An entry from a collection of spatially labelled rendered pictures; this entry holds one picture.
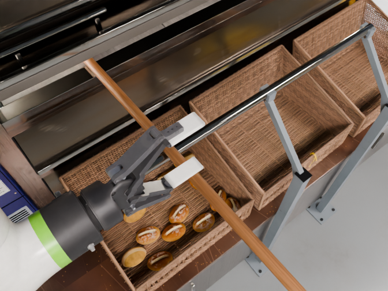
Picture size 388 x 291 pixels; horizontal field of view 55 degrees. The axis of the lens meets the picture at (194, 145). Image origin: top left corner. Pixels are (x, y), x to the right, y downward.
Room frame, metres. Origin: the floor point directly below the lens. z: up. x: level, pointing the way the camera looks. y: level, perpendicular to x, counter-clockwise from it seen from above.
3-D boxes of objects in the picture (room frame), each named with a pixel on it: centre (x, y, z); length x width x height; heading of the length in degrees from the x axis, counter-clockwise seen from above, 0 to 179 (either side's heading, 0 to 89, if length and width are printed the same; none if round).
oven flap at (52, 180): (1.18, -0.16, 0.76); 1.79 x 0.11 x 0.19; 127
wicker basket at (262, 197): (0.97, -0.34, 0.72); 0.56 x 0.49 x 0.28; 129
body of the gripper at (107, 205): (0.26, 0.12, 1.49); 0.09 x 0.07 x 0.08; 128
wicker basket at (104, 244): (0.62, 0.13, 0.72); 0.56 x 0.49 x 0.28; 128
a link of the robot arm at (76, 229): (0.21, 0.18, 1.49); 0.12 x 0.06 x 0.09; 38
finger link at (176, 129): (0.32, 0.04, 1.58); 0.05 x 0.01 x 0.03; 128
